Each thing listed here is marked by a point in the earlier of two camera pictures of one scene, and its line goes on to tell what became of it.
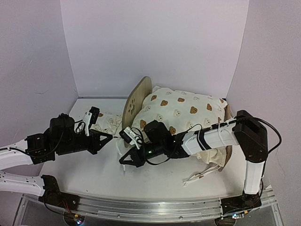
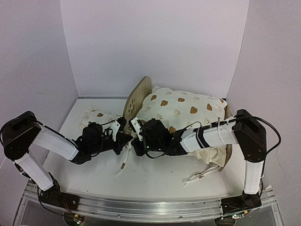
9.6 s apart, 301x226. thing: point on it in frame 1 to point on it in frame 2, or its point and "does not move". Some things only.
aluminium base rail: [157, 210] does not move
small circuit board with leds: [79, 219] does not move
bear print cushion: [185, 112] does not move
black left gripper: [95, 145] to [122, 139]
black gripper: [90, 118] to [114, 128]
